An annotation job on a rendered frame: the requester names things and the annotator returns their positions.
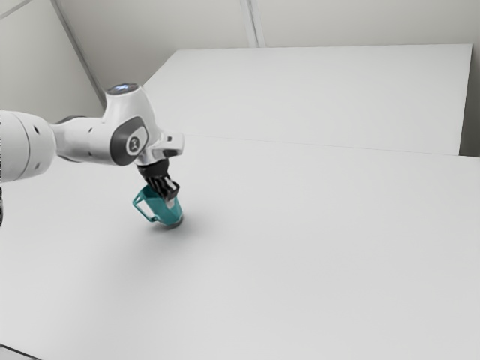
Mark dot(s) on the teal faceted mug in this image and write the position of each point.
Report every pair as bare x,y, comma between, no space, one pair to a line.
161,210

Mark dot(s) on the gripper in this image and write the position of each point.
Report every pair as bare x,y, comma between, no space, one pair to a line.
155,173

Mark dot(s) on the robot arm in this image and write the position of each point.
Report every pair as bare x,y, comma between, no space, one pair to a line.
82,140

